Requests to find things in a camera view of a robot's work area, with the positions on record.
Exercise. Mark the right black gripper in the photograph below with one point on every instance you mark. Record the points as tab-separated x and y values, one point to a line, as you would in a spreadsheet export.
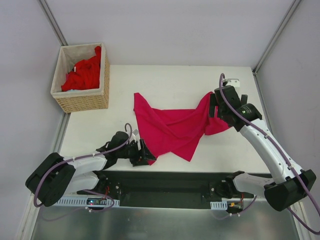
215	104

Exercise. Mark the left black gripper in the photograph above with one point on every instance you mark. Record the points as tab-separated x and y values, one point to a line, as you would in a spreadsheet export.
139	153

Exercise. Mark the magenta t shirt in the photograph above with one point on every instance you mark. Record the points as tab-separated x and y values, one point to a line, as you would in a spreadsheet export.
176	131

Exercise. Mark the wicker laundry basket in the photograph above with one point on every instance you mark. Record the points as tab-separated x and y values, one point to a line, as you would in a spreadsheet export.
81	100

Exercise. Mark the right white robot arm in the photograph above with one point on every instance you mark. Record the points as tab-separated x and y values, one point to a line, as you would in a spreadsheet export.
288	183

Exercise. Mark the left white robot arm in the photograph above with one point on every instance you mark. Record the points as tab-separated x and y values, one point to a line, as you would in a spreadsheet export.
57	176

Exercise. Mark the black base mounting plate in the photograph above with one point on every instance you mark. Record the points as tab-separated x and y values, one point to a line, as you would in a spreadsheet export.
178	190

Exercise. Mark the red t shirt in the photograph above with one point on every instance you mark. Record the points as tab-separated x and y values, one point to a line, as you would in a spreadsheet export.
85	74

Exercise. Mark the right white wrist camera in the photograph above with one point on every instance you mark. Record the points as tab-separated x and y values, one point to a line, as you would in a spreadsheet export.
235	82

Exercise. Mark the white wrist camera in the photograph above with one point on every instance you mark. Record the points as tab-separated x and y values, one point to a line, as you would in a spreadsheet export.
235	82
135	135

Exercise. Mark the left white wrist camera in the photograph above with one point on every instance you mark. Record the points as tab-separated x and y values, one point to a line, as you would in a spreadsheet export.
135	135

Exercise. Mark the left white cable duct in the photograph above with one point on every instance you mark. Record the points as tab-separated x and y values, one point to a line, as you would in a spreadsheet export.
84	201

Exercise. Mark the white cable duct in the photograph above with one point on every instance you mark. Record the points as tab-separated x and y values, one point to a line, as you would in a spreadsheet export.
219	205
84	201

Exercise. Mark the right white cable duct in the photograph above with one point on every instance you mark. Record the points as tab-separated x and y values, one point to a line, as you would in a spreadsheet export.
219	205

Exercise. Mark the right aluminium frame post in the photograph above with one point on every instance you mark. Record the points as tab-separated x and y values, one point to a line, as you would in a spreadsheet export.
295	4

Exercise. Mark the aluminium frame post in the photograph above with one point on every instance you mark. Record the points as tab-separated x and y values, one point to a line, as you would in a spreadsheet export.
52	22
295	4

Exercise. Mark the left aluminium frame post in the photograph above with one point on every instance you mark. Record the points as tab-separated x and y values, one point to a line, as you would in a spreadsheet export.
52	22

